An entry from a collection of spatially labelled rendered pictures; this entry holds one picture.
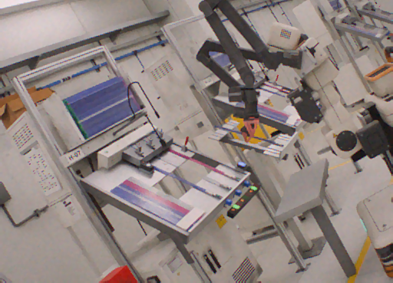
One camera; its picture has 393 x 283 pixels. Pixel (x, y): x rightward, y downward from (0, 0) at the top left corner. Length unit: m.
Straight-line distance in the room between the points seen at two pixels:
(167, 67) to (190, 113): 0.42
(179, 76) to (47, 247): 1.81
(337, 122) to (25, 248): 2.72
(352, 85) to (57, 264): 4.83
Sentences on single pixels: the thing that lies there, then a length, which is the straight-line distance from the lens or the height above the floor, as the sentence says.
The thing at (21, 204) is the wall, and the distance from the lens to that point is 4.02.
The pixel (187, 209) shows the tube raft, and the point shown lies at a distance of 2.41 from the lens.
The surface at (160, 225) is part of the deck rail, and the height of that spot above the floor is 0.81.
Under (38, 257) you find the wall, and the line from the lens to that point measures 3.99.
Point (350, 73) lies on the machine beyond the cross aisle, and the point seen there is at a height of 0.48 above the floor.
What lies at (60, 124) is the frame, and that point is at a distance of 2.70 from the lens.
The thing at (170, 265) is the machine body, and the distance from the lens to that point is 2.56.
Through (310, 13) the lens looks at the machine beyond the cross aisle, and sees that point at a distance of 6.91.
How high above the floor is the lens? 1.24
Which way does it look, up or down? 4 degrees down
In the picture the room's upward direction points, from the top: 31 degrees counter-clockwise
